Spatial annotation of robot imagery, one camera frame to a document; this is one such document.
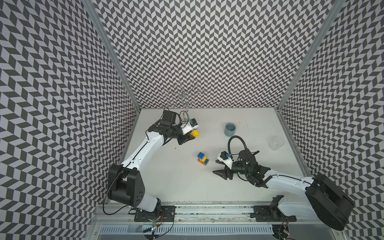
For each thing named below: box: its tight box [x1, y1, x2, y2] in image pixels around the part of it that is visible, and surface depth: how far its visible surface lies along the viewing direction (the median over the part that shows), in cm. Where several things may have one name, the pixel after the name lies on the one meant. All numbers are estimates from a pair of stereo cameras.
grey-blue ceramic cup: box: [224, 122, 237, 137], surface depth 104 cm
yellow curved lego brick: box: [189, 129, 200, 138], surface depth 81 cm
